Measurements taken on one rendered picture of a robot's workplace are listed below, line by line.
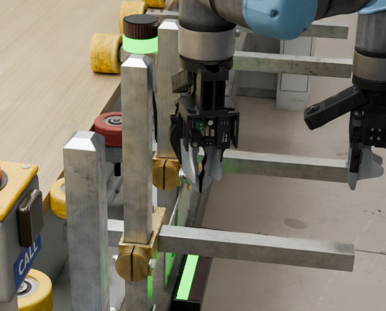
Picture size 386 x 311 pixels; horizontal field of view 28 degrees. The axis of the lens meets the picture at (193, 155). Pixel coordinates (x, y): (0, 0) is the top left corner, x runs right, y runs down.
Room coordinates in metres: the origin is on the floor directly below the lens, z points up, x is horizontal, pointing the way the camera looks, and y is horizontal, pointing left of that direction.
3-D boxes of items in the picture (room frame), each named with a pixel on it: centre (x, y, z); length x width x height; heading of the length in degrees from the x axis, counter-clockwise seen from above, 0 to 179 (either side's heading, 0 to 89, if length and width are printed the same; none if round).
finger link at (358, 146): (1.18, -0.27, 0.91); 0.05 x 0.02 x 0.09; 172
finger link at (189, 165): (0.96, 0.00, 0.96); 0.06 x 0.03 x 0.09; 12
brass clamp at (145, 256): (0.97, 0.07, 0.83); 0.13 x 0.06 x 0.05; 172
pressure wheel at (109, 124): (1.25, 0.14, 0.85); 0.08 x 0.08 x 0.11
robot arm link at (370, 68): (1.20, -0.29, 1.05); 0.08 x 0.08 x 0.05
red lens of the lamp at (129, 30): (1.21, 0.09, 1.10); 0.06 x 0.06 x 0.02
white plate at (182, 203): (1.17, 0.02, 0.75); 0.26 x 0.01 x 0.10; 172
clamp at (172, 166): (1.22, 0.04, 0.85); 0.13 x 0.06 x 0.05; 172
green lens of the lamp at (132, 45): (1.21, 0.09, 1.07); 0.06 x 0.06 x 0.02
